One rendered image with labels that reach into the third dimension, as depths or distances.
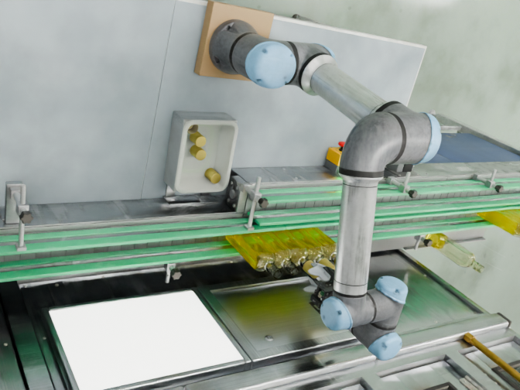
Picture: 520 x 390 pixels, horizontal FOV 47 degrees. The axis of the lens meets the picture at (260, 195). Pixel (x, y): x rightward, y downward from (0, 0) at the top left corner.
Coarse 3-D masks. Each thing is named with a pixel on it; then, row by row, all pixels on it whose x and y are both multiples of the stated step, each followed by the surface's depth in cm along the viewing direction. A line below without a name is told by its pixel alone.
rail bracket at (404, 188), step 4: (408, 172) 202; (388, 176) 209; (392, 176) 210; (408, 176) 202; (388, 180) 209; (392, 180) 208; (408, 180) 203; (392, 184) 209; (396, 184) 206; (400, 184) 204; (404, 184) 204; (400, 188) 204; (404, 188) 203; (408, 188) 203; (404, 192) 203; (408, 192) 202; (412, 192) 200; (416, 192) 200; (412, 196) 200
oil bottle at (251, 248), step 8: (232, 240) 180; (240, 240) 176; (248, 240) 174; (256, 240) 175; (240, 248) 176; (248, 248) 172; (256, 248) 170; (264, 248) 171; (248, 256) 172; (256, 256) 168; (264, 256) 167; (272, 256) 168; (256, 264) 168; (264, 264) 167
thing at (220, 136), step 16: (208, 128) 177; (224, 128) 177; (192, 144) 176; (208, 144) 179; (224, 144) 178; (192, 160) 179; (208, 160) 182; (224, 160) 179; (176, 176) 170; (192, 176) 181; (224, 176) 180; (192, 192) 175
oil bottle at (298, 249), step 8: (272, 232) 182; (280, 232) 182; (288, 232) 183; (280, 240) 178; (288, 240) 178; (296, 240) 179; (296, 248) 174; (304, 248) 175; (296, 256) 173; (296, 264) 174
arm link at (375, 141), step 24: (360, 120) 129; (384, 120) 125; (360, 144) 124; (384, 144) 123; (360, 168) 124; (384, 168) 126; (360, 192) 126; (360, 216) 127; (360, 240) 128; (336, 264) 132; (360, 264) 129; (336, 288) 132; (360, 288) 130; (336, 312) 130; (360, 312) 132
